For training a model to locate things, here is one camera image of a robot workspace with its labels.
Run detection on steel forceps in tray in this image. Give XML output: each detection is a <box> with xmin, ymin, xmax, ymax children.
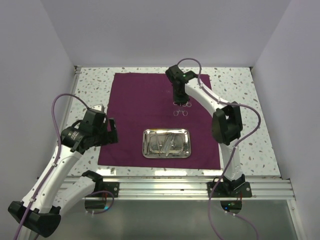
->
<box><xmin>154</xmin><ymin>133</ymin><xmax>163</xmax><ymax>153</ymax></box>

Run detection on steel hemostat clamp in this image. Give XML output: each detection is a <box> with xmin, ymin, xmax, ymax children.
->
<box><xmin>173</xmin><ymin>110</ymin><xmax>188</xmax><ymax>117</ymax></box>

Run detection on purple cloth wrap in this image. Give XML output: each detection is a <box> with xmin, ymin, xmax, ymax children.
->
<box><xmin>98</xmin><ymin>73</ymin><xmax>221</xmax><ymax>170</ymax></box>

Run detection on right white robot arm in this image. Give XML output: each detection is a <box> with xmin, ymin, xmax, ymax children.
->
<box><xmin>165</xmin><ymin>65</ymin><xmax>245</xmax><ymax>197</ymax></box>

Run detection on aluminium front rail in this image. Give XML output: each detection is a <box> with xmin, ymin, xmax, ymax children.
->
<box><xmin>103</xmin><ymin>176</ymin><xmax>295</xmax><ymax>201</ymax></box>

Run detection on aluminium rail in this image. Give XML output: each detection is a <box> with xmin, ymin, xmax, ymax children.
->
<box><xmin>37</xmin><ymin>65</ymin><xmax>81</xmax><ymax>181</ymax></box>
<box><xmin>103</xmin><ymin>176</ymin><xmax>295</xmax><ymax>201</ymax></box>

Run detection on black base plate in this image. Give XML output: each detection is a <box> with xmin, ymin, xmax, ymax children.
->
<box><xmin>206</xmin><ymin>174</ymin><xmax>253</xmax><ymax>198</ymax></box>
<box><xmin>94</xmin><ymin>180</ymin><xmax>120</xmax><ymax>198</ymax></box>

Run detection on steel tweezers in tray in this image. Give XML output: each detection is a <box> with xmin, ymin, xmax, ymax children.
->
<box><xmin>161</xmin><ymin>132</ymin><xmax>174</xmax><ymax>153</ymax></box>

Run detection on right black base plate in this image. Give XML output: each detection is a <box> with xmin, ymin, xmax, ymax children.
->
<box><xmin>206</xmin><ymin>174</ymin><xmax>253</xmax><ymax>198</ymax></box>

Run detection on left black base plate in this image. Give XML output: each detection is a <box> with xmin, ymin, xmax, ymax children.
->
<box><xmin>94</xmin><ymin>180</ymin><xmax>120</xmax><ymax>198</ymax></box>

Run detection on steel instrument tray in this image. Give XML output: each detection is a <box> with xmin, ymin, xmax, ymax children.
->
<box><xmin>142</xmin><ymin>128</ymin><xmax>191</xmax><ymax>159</ymax></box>

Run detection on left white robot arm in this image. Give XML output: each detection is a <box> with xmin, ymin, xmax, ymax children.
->
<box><xmin>8</xmin><ymin>104</ymin><xmax>118</xmax><ymax>240</ymax></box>

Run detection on aluminium left rail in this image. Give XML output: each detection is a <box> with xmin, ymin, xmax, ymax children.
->
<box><xmin>37</xmin><ymin>65</ymin><xmax>81</xmax><ymax>181</ymax></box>

